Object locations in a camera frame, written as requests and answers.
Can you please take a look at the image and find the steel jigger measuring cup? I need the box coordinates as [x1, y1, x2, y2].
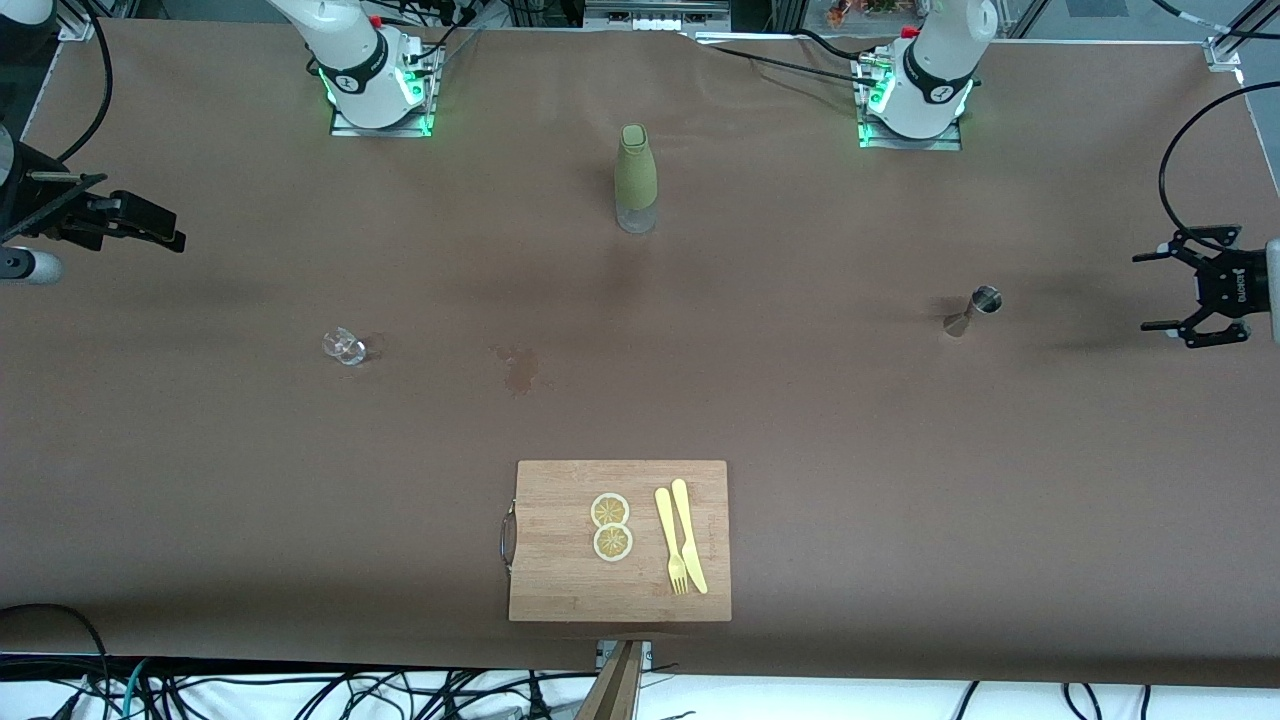
[943, 285, 1003, 338]

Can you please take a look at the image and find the brown table cover sheet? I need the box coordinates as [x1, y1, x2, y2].
[0, 18, 1280, 691]

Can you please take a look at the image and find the green sleeved glass bottle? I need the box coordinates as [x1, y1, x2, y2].
[614, 123, 659, 235]

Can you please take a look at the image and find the wooden cutting board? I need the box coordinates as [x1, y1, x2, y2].
[500, 459, 733, 623]

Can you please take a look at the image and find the yellow plastic knife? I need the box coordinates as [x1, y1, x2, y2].
[671, 478, 709, 595]

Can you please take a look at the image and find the grey metal box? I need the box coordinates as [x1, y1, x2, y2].
[585, 0, 731, 31]

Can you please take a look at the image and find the yellow plastic fork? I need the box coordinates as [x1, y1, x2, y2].
[654, 487, 690, 596]

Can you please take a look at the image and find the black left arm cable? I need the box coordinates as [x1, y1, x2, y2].
[1158, 80, 1280, 253]

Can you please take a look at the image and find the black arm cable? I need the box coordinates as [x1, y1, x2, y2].
[1158, 80, 1280, 253]
[55, 0, 114, 166]

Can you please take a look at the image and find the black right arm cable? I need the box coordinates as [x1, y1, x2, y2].
[55, 0, 114, 166]

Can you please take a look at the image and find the aluminium frame profile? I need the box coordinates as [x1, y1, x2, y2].
[55, 0, 101, 41]
[1205, 0, 1280, 71]

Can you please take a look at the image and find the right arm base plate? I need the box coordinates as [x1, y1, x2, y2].
[328, 38, 438, 138]

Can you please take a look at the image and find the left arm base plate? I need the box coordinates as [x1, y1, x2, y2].
[856, 52, 964, 152]

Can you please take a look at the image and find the black looped floor cable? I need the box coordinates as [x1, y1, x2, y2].
[0, 603, 113, 720]

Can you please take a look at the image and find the black base power cable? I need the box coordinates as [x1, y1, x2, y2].
[700, 28, 881, 89]

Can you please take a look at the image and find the teal cable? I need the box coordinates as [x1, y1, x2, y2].
[118, 658, 151, 720]

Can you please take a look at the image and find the metal post bracket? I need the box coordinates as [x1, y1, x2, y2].
[596, 640, 653, 673]

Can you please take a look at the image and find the wooden post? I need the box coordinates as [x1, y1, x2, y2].
[575, 640, 644, 720]

